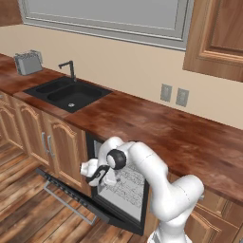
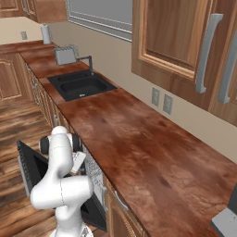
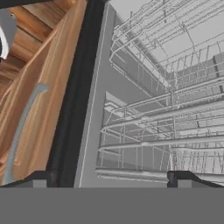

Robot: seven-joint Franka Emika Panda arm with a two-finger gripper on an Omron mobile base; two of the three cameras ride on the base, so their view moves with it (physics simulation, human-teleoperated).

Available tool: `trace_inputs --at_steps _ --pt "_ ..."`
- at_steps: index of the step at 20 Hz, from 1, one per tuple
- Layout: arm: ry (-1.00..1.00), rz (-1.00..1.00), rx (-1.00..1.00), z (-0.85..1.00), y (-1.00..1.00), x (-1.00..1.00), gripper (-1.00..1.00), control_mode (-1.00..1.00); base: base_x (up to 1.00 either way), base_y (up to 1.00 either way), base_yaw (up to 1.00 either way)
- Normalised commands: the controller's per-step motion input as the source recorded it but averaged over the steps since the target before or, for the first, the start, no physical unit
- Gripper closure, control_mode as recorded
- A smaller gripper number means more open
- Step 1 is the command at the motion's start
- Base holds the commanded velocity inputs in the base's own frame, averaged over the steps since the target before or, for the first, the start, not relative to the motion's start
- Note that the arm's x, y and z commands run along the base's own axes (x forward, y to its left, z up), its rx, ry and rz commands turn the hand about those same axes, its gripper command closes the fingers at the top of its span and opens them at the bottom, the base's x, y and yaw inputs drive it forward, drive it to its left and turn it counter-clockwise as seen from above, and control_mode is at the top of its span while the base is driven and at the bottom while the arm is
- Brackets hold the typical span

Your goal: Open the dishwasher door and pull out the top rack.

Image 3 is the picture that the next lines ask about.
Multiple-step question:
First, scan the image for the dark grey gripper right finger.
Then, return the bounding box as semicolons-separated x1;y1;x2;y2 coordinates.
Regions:
166;170;224;188

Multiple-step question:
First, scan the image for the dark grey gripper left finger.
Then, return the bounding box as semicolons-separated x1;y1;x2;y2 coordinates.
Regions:
0;170;56;188

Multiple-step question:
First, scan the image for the black and grey dishwasher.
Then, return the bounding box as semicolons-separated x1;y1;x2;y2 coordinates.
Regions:
46;0;224;188

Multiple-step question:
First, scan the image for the wooden cupboard door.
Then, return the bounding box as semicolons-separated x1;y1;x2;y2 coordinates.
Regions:
0;0;88;187

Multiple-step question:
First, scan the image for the grey and white rounded object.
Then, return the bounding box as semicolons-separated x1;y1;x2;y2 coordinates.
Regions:
0;8;18;61

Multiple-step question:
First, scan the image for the grey curved cupboard handle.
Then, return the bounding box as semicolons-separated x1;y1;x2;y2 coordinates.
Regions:
2;83;49;186

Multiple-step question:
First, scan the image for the grey wire dishwasher top rack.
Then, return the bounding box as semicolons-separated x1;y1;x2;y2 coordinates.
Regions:
95;77;224;183

